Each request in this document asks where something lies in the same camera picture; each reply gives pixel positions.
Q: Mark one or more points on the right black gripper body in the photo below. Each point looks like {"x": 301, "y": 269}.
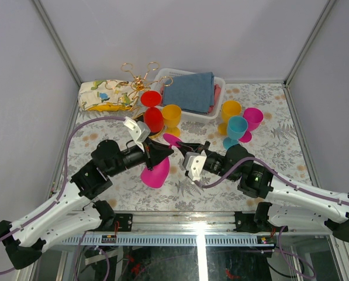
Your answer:
{"x": 217, "y": 164}

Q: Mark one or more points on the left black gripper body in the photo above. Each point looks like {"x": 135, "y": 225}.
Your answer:
{"x": 135, "y": 157}

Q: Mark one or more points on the magenta plastic goblet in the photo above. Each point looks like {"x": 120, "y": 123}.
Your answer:
{"x": 156, "y": 177}
{"x": 254, "y": 117}

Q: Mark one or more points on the red plastic wine glass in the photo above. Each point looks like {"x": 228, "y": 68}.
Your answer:
{"x": 153, "y": 117}

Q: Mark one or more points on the gold wine glass rack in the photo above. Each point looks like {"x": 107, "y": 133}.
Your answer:
{"x": 141, "y": 85}

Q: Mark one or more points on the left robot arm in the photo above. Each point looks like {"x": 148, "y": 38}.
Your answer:
{"x": 76, "y": 209}

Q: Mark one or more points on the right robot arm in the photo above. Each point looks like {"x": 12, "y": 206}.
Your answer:
{"x": 286, "y": 203}

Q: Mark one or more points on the left yellow plastic goblet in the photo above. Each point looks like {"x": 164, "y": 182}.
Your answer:
{"x": 172, "y": 116}

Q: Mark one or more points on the yellow plastic goblet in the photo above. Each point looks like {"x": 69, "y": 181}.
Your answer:
{"x": 172, "y": 116}
{"x": 229, "y": 109}

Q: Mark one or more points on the blue plastic goblet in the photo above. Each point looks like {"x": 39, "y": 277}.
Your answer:
{"x": 236, "y": 128}

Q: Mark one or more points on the white plastic basket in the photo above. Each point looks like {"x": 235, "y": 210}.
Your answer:
{"x": 193, "y": 116}

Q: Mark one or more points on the blue folded cloth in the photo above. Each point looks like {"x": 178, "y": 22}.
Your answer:
{"x": 192, "y": 92}

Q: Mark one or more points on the right yellow plastic goblet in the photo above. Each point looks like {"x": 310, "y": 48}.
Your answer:
{"x": 229, "y": 109}

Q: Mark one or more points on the dinosaur print cloth bag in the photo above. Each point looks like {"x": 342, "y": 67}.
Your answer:
{"x": 106, "y": 95}

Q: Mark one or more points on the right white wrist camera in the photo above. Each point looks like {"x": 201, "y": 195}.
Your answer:
{"x": 193, "y": 164}

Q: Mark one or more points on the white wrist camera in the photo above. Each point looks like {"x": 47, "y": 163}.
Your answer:
{"x": 138, "y": 131}
{"x": 193, "y": 164}

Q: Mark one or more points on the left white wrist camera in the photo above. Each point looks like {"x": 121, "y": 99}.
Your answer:
{"x": 138, "y": 131}

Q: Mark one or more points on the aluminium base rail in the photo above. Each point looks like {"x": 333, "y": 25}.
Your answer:
{"x": 158, "y": 229}

